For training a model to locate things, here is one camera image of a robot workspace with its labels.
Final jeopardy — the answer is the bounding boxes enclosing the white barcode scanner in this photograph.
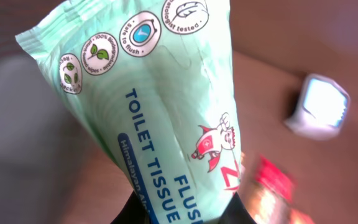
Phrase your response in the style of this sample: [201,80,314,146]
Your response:
[284,73,351,141]

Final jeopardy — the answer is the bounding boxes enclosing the green toilet tissue pack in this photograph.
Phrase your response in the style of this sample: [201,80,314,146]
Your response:
[16,0,241,223]

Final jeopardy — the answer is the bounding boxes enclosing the grey plastic mesh basket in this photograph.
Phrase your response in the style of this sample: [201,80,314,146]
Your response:
[0,55,89,223]

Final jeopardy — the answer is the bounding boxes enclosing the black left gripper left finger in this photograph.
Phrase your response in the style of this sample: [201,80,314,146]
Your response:
[111,192,151,224]

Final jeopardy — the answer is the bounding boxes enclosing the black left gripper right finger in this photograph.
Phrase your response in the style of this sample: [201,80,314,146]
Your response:
[219,192,256,224]

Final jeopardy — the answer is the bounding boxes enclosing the orange long snack packet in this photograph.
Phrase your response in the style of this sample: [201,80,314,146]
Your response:
[244,155,314,224]

